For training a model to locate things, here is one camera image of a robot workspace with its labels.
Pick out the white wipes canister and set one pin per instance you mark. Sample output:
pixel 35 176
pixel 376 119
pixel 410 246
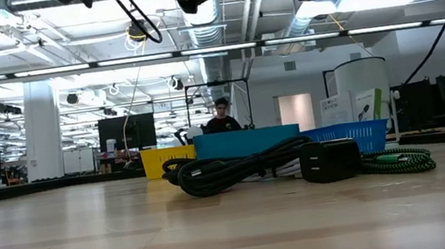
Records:
pixel 111 146

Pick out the white product box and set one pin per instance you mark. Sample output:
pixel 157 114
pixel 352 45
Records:
pixel 367 105
pixel 335 110

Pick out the yellow plastic basket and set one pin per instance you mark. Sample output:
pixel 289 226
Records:
pixel 166 161

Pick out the teal plastic bin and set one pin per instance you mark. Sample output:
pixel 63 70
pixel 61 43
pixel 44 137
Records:
pixel 247 140

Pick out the white cylindrical bin black rim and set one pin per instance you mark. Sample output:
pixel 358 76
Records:
pixel 361 75

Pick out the black power adapter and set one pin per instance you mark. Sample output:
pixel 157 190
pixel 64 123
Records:
pixel 329 161

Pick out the blue plastic basket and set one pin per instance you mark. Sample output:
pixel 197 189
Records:
pixel 365 134

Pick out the white building column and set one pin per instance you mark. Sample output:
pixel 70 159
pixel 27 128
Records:
pixel 40 125

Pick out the black monitor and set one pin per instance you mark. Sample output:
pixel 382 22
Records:
pixel 126 132

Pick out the person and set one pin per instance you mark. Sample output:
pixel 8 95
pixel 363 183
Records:
pixel 222 124

